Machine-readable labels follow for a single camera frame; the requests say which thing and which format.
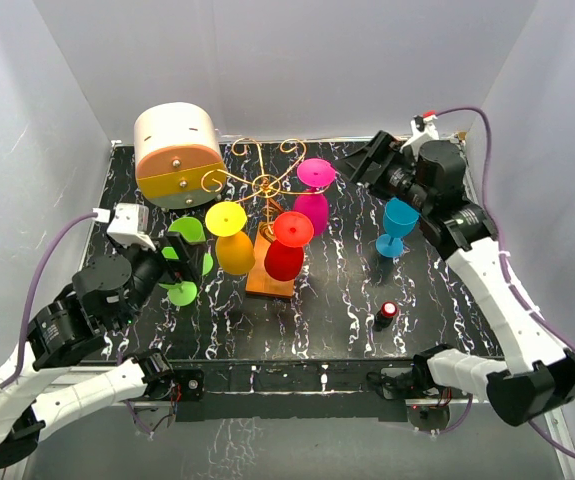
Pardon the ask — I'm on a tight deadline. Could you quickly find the orange wine glass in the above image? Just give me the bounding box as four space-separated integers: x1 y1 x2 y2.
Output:
205 201 255 275

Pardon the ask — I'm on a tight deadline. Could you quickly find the small red-capped black bottle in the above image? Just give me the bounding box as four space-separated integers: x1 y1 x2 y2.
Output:
373 301 399 331

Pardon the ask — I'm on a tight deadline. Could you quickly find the magenta wine glass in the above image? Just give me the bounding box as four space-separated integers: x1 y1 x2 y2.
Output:
293 158 336 236

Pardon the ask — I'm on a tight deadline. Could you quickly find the green wine glass front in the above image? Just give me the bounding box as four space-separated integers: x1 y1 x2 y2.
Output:
159 247 198 307

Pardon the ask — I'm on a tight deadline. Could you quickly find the blue wine glass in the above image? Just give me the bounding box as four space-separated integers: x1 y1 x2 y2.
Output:
376 198 419 258

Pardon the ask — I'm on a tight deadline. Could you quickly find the green wine glass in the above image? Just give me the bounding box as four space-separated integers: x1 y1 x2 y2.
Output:
159 247 198 307
168 216 214 276

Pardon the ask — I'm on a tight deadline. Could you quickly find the round cream drawer cabinet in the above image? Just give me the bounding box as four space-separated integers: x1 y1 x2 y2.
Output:
134 102 226 210

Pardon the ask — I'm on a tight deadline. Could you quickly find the red wine glass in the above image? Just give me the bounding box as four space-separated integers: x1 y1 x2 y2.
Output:
264 211 314 281

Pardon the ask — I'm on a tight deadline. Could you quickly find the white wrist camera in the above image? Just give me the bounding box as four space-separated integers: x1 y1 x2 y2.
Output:
92 203 156 251
401 110 439 157

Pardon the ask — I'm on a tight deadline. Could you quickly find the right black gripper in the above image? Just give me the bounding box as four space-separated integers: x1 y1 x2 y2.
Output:
333 132 433 214

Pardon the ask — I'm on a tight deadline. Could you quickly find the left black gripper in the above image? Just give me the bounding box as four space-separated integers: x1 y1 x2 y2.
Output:
115 229 207 329

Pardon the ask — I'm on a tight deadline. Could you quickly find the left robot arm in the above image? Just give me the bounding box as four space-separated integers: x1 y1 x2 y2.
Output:
0 232 206 469

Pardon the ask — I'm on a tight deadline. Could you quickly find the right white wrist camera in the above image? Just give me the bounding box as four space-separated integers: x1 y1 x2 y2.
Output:
401 110 439 157

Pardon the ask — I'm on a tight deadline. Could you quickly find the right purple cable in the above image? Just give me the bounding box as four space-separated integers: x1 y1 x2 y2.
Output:
434 105 575 464

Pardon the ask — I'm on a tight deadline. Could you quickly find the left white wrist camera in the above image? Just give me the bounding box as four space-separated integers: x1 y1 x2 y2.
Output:
92 203 156 251

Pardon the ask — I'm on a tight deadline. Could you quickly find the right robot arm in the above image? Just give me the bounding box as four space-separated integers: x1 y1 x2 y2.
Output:
334 131 575 426

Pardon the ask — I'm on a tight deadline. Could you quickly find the black front mounting rail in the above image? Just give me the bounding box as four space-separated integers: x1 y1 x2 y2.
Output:
126 349 463 426

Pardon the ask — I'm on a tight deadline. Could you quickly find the gold wire glass rack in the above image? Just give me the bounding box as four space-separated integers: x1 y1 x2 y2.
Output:
200 137 308 242

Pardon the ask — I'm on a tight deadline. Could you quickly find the orange wooden rack base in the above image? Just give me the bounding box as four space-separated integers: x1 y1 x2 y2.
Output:
246 222 295 299

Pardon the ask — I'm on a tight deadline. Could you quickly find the green wine glass rear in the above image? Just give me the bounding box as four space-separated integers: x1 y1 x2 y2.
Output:
168 216 214 276

